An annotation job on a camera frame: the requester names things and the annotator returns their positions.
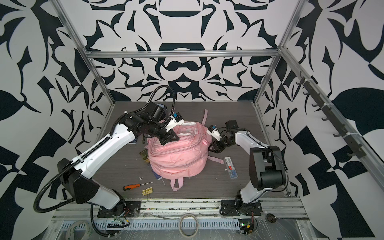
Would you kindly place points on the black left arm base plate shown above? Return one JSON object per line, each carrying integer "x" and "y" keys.
{"x": 127, "y": 210}

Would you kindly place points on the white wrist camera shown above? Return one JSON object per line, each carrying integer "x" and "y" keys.
{"x": 214, "y": 132}
{"x": 175, "y": 120}

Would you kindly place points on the Animal Farm book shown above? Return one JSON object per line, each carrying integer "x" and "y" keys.
{"x": 145, "y": 156}

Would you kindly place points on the white slotted cable duct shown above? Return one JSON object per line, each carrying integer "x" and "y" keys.
{"x": 205, "y": 224}

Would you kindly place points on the pink student backpack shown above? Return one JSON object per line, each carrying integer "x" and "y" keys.
{"x": 185, "y": 158}

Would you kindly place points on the small yellow wooden block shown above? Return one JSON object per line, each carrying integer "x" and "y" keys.
{"x": 147, "y": 191}

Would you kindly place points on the aluminium frame crossbar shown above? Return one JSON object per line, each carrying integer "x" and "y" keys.
{"x": 181, "y": 54}

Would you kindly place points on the grey wall hook rail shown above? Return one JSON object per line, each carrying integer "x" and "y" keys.
{"x": 334, "y": 116}

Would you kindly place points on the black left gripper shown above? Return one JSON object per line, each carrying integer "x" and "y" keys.
{"x": 169, "y": 137}

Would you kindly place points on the clear tape roll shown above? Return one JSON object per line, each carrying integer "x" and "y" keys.
{"x": 188, "y": 225}

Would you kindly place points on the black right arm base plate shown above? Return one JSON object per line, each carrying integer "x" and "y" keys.
{"x": 232, "y": 208}

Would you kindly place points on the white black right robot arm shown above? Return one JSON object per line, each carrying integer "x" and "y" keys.
{"x": 267, "y": 171}

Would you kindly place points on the orange handled screwdriver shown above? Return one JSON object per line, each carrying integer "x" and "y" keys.
{"x": 134, "y": 186}

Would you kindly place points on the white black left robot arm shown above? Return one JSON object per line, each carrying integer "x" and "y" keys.
{"x": 78, "y": 181}

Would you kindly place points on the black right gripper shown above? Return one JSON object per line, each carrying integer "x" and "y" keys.
{"x": 217, "y": 145}

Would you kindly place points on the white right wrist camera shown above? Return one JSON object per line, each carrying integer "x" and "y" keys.
{"x": 214, "y": 132}

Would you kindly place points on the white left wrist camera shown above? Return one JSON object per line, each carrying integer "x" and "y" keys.
{"x": 175, "y": 120}

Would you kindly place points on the small green circuit board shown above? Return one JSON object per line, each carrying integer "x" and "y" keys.
{"x": 248, "y": 227}

